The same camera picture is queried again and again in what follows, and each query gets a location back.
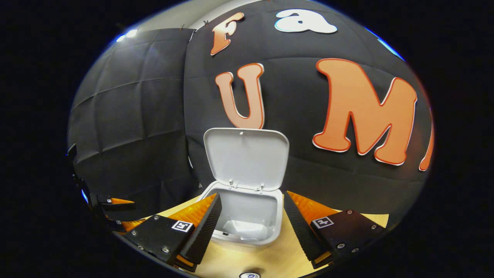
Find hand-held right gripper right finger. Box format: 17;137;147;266
283;190;387;270

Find black backdrop cloth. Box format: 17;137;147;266
68;0;435;232

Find white desktop garbage bin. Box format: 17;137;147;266
197;128;290;248

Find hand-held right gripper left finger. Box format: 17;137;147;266
123;192;223;273

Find wooden desktop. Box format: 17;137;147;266
154;195;390;278

